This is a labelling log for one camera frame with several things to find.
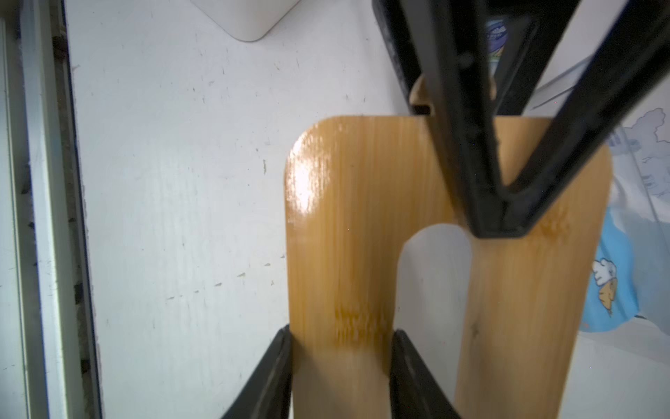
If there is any blue tissue paper pack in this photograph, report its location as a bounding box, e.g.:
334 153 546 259
578 106 670 335

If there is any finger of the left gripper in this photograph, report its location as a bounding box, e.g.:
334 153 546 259
373 1 538 230
470 1 669 238

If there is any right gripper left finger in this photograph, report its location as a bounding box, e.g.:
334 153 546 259
223 325 292 419

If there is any white plastic box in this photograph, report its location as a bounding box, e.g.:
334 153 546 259
191 0 299 42

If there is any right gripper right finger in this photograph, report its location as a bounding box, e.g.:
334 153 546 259
389 329 460 419

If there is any bamboo tissue box lid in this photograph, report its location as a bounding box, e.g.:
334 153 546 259
283 72 613 419

